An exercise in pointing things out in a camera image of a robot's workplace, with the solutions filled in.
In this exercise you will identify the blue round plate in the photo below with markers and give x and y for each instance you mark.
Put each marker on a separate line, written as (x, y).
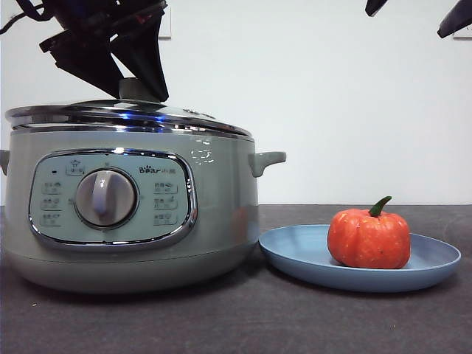
(295, 254)

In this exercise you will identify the small orange pumpkin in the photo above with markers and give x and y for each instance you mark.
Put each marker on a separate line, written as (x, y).
(368, 239)

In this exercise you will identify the white wall socket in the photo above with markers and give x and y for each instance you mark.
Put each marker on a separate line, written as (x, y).
(465, 34)
(168, 22)

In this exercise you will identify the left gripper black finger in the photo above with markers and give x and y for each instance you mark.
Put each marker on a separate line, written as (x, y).
(147, 55)
(92, 66)

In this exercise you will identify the glass lid with green knob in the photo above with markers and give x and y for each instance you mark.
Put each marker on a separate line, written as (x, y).
(110, 114)

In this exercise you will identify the green electric steamer pot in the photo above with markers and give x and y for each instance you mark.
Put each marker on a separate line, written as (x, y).
(221, 221)

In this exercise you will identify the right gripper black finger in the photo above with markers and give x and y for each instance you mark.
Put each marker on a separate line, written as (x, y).
(375, 5)
(457, 16)

